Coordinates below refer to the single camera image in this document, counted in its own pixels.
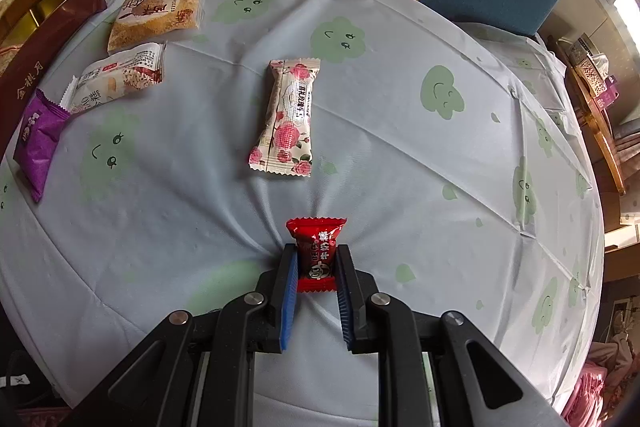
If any rose print snack packet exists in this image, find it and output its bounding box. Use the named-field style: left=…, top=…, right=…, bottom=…
left=248, top=58, right=322, bottom=178

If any pink cloth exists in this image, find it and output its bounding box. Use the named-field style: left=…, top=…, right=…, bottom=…
left=562, top=347, right=626, bottom=427

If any white printed tablecloth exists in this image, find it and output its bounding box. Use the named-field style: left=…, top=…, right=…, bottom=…
left=0, top=0, right=606, bottom=423

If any purple snack packet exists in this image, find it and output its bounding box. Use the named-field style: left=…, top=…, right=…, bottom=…
left=12, top=88, right=71, bottom=204

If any beige sesame snack packet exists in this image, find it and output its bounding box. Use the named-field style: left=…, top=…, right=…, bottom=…
left=107, top=0, right=206, bottom=54

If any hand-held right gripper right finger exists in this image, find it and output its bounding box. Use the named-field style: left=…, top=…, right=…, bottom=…
left=334, top=244, right=571, bottom=427

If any gold tin box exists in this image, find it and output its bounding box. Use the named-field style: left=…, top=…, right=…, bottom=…
left=0, top=0, right=108, bottom=148

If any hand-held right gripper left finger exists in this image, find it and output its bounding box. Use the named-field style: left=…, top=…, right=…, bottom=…
left=62, top=243, right=301, bottom=427

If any small purple box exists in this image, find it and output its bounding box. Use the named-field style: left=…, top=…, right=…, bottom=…
left=595, top=74, right=621, bottom=108

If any tissue box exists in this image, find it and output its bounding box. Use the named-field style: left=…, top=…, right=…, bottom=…
left=570, top=34, right=611, bottom=98

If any white red-label snack packet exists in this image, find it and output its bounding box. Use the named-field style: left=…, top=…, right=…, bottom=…
left=60, top=42, right=167, bottom=115

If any small red candy packet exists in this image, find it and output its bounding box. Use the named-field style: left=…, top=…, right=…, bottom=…
left=286, top=216, right=348, bottom=294

